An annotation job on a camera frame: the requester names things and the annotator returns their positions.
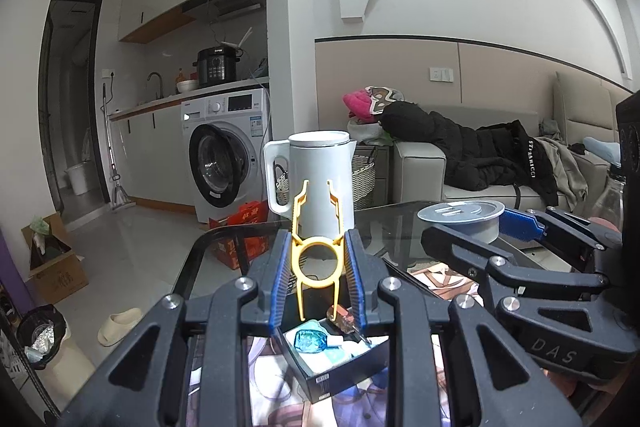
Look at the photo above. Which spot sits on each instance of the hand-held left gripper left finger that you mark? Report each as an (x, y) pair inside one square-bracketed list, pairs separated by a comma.
[(280, 292)]

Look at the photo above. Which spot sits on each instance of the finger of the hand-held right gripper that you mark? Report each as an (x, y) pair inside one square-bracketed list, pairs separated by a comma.
[(520, 224), (450, 247)]

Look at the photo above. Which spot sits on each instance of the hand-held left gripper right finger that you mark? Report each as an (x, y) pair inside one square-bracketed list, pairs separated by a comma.
[(357, 287)]

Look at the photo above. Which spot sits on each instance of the yellow plastic tool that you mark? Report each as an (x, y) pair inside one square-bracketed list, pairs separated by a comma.
[(301, 302)]

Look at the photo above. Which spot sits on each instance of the grey round container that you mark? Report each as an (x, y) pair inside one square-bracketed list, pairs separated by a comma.
[(460, 212)]

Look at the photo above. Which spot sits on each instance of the blue green packet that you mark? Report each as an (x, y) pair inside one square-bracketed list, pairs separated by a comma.
[(335, 357)]

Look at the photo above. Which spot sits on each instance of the black storage box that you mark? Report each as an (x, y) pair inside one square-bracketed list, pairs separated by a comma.
[(320, 384)]

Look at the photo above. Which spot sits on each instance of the blue transparent plastic piece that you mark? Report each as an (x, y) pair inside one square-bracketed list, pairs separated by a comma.
[(310, 341)]

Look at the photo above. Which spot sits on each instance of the red gift box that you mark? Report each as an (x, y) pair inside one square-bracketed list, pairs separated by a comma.
[(235, 252)]

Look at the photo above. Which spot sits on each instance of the beige grey jacket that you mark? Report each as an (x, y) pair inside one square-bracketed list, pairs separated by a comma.
[(565, 167)]

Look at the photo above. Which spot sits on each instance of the light grey sofa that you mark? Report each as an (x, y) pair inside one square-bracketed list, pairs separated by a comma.
[(420, 167)]

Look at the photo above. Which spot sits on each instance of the clear plastic bottle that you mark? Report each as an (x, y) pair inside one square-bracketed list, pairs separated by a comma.
[(607, 202)]

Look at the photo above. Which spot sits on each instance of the printed table mat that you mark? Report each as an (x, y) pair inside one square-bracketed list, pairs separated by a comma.
[(270, 387)]

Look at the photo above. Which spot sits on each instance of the wicker basket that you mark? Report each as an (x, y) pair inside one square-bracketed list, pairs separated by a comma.
[(364, 182)]

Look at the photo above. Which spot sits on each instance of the light blue cloth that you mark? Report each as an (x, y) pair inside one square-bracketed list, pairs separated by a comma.
[(600, 149)]

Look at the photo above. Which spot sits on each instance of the black puffer jacket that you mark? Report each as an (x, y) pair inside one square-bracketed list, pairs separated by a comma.
[(450, 132)]

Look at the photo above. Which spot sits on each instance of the white electric kettle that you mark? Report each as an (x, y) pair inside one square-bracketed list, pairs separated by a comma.
[(317, 177)]

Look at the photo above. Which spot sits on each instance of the white green bag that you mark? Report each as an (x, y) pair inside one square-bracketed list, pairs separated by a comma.
[(367, 132)]

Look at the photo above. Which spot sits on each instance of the white brown plush toy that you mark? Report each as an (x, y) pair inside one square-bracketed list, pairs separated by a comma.
[(385, 99)]

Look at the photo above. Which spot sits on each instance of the beige slipper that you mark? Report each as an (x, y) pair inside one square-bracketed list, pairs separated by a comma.
[(120, 324)]

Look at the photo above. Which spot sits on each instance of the pink plush toy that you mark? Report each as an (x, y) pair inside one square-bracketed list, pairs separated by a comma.
[(357, 104)]

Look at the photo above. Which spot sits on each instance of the mop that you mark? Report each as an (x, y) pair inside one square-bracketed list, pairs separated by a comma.
[(120, 202)]

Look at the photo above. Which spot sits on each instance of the white base cabinet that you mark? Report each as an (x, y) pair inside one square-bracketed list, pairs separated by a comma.
[(150, 157)]

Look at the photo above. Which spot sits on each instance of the white washing machine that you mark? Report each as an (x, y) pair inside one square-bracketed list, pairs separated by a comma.
[(235, 107)]

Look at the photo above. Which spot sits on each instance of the white trash bin black bag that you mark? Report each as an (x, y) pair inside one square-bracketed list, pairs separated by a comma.
[(65, 357)]

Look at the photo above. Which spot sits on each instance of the cardboard box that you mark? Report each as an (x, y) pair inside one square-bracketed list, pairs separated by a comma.
[(55, 279)]

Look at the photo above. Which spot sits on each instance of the white bowl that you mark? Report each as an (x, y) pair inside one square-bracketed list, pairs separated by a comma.
[(187, 86)]

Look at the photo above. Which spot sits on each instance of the white bucket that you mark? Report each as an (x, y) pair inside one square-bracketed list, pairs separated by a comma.
[(80, 179)]

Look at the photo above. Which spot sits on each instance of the black pressure cooker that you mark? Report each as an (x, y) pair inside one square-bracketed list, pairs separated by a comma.
[(215, 67)]

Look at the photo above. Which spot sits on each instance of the kitchen faucet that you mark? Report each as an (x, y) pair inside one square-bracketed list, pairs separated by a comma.
[(161, 89)]

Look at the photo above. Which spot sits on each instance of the green plastic bag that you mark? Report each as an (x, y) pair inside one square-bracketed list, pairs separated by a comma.
[(41, 226)]

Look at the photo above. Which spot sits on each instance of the black framed door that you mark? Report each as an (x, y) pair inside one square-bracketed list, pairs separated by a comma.
[(46, 82)]

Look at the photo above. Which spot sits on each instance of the white wall switch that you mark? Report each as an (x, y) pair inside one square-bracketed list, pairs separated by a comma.
[(440, 74)]

